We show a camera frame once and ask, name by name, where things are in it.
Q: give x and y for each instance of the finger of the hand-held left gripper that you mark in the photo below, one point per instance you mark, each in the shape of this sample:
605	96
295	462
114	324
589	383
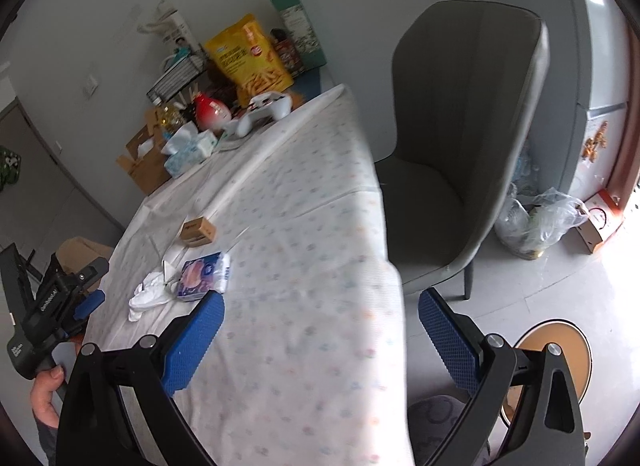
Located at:
90	303
95	271

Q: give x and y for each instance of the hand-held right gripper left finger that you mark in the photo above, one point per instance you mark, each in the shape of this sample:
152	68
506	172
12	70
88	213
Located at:
192	346

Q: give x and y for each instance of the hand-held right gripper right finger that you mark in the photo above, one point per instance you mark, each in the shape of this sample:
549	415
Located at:
450	341

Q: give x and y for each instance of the white tissue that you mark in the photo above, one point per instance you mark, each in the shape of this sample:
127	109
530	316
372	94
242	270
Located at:
147	298

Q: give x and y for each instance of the person's left forearm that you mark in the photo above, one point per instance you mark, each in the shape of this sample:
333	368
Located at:
45	438

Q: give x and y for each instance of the person's left hand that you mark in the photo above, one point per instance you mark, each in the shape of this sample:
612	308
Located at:
47	396

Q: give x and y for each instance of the large tan cardboard box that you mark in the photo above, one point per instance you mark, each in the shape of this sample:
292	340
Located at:
80	248

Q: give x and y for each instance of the blue pink tissue packet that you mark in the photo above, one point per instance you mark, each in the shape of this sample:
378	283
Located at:
205	278

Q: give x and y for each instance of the person's grey patterned trousers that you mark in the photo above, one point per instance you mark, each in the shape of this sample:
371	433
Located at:
435	421

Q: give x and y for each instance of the grey door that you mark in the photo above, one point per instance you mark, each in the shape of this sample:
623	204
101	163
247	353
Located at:
55	196

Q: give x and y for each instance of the small brown cardboard box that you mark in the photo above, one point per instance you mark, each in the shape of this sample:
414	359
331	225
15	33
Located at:
197	232

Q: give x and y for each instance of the open brown cardboard box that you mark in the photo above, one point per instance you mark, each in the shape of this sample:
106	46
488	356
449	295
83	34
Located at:
145	170

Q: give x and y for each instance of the white dotted tablecloth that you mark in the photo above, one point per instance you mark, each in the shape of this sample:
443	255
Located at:
300	271

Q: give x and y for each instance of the green patterned hanging bag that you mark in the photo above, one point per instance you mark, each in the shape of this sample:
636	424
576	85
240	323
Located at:
9	168

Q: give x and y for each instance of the soft tissue pack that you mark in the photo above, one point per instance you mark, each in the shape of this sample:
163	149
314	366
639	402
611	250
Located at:
190	153

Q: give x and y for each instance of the clear plastic bag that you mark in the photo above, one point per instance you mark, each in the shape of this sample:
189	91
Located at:
545	221

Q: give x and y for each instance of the yellow oil bottle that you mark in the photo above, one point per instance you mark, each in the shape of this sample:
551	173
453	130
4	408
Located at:
169	119

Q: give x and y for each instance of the blue plastic bags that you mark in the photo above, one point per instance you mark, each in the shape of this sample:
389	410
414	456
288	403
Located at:
521	170

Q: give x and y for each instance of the orange and white box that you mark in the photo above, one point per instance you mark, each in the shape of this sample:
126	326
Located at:
600	221

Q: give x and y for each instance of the black utensil holder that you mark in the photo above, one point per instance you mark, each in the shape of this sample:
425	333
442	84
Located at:
195	103

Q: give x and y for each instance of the red and white vase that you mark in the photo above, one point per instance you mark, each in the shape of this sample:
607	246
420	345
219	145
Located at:
212	113

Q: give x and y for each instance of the grey upholstered chair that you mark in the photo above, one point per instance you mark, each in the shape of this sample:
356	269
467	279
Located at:
450	120

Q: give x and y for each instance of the white game controller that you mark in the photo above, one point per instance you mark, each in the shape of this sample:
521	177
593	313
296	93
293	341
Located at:
260	113

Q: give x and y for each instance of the teal packet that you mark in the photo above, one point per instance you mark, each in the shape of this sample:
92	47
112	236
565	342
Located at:
181	54

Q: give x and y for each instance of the pink curtain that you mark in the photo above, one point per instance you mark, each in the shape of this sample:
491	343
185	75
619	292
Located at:
625	180

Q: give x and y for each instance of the wooden fridge magnet cluster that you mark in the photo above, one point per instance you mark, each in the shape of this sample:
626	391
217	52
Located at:
596	141

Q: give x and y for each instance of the white printed carton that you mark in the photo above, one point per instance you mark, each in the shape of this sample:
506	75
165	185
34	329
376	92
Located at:
175	33

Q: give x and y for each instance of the yellow snack bag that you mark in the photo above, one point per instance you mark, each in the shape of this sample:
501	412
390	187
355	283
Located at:
245	55

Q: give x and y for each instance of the red snack tin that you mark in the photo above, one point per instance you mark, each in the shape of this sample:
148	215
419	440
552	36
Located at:
287	53

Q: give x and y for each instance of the pale blue refrigerator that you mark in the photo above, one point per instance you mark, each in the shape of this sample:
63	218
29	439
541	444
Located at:
595	70

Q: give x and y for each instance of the tall green box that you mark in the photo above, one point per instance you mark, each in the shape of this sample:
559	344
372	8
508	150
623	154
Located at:
295	25

